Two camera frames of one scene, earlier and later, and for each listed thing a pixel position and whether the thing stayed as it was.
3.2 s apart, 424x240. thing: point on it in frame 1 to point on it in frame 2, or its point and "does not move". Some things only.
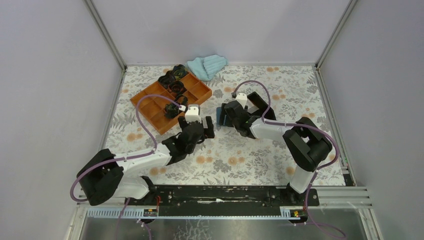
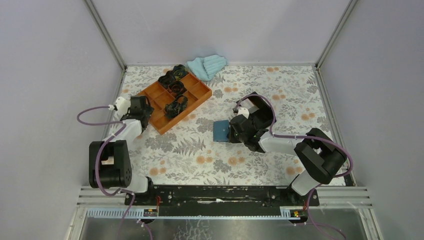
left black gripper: (207, 133) to (148, 111)
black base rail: (223, 200) does not move
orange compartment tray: (153, 109) does not move
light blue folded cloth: (206, 67) does not move
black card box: (262, 105) does not move
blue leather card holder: (218, 112) to (220, 129)
